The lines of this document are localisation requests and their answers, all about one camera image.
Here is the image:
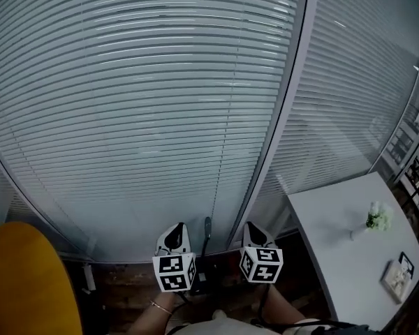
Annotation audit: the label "wide grey venetian blind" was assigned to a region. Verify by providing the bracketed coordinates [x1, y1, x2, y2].
[0, 0, 302, 263]

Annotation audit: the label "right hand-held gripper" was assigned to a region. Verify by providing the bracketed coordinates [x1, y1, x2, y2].
[238, 221, 284, 284]

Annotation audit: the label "person's right forearm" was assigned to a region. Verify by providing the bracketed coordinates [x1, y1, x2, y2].
[260, 283, 309, 328]

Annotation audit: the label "black-edged card stand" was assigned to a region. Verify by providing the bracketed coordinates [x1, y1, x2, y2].
[399, 251, 416, 276]

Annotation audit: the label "small framed picture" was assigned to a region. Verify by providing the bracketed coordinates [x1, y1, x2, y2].
[380, 259, 415, 305]

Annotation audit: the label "white table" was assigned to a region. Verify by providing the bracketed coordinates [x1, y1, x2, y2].
[286, 171, 419, 332]

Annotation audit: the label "person's white clothing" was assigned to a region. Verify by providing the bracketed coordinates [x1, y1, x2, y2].
[166, 308, 303, 335]

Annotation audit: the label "person's left forearm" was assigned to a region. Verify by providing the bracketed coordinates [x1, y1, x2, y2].
[125, 289, 183, 335]

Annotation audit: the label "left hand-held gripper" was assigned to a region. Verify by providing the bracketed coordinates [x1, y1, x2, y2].
[152, 221, 198, 294]

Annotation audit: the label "grey partition post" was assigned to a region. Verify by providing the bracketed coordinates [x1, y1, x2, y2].
[226, 0, 321, 251]

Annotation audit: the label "small white floor device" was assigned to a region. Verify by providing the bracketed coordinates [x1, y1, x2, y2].
[82, 262, 96, 295]

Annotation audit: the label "narrow grey venetian blind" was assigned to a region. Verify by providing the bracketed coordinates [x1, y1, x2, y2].
[256, 0, 419, 197]

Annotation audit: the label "black body strap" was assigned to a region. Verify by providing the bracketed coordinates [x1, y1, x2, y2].
[289, 319, 373, 335]

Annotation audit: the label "white flowers in vase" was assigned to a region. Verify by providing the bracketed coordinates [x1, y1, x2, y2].
[348, 200, 395, 242]

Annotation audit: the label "thin gold bracelet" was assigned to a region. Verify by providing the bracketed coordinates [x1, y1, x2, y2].
[149, 300, 174, 316]

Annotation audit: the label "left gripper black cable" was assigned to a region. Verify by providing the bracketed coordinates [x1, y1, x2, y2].
[173, 290, 194, 308]

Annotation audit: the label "black long-handled dustpan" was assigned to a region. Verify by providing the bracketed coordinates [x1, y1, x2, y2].
[190, 216, 217, 296]

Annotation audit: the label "yellow round chair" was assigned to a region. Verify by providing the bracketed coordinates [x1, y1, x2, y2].
[0, 221, 84, 335]

